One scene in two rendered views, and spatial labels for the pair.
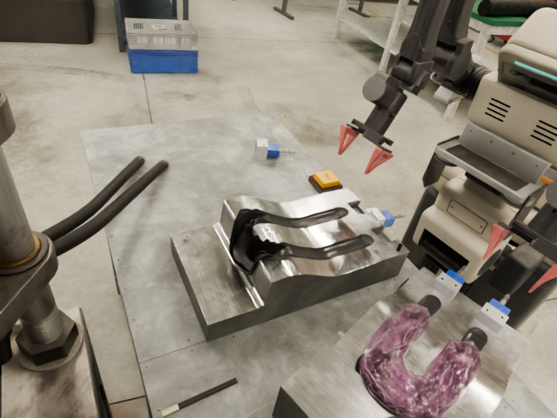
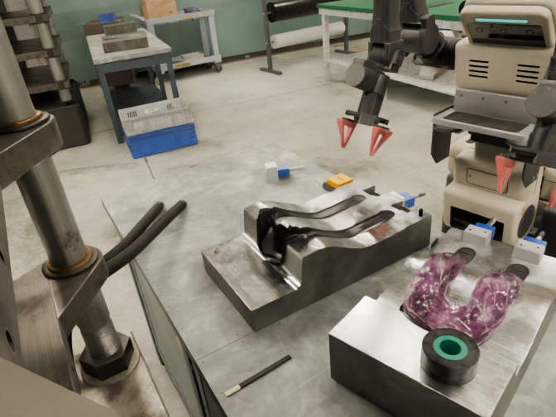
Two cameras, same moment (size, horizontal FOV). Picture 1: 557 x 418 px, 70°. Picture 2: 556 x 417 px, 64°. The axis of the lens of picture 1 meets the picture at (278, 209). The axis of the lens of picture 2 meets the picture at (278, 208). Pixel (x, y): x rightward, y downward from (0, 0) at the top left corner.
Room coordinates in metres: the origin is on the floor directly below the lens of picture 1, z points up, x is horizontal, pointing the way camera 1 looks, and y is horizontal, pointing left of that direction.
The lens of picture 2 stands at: (-0.23, -0.04, 1.47)
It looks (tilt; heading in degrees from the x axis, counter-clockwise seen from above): 30 degrees down; 5
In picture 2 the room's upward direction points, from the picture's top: 6 degrees counter-clockwise
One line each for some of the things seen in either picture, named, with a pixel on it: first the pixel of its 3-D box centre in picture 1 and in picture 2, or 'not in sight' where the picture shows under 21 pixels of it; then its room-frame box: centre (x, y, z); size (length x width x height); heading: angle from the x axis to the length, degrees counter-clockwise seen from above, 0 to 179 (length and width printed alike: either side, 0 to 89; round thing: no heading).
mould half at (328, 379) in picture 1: (417, 367); (462, 305); (0.43, -0.31, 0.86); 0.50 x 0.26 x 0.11; 140
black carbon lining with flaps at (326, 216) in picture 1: (302, 231); (323, 217); (0.68, -0.06, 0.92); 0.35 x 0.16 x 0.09; 123
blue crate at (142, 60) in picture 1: (162, 53); (160, 134); (3.69, 1.33, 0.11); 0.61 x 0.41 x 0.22; 115
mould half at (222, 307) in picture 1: (291, 245); (316, 235); (0.68, -0.04, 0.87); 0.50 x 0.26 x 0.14; 123
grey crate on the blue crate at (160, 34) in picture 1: (161, 34); (155, 116); (3.69, 1.33, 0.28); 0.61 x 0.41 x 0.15; 115
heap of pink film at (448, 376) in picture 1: (423, 352); (462, 285); (0.44, -0.31, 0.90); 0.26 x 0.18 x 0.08; 140
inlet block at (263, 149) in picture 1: (275, 150); (285, 170); (1.16, 0.04, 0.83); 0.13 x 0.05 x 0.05; 102
